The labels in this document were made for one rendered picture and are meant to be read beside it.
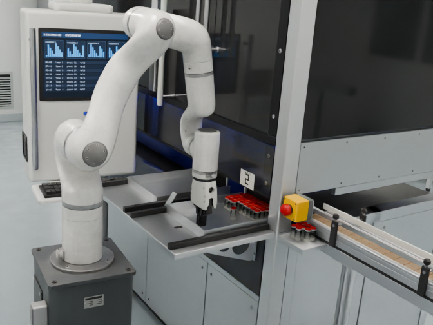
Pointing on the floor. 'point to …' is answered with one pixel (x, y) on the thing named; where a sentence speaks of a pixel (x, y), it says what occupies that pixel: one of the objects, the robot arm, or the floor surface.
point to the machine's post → (287, 154)
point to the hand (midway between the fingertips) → (201, 220)
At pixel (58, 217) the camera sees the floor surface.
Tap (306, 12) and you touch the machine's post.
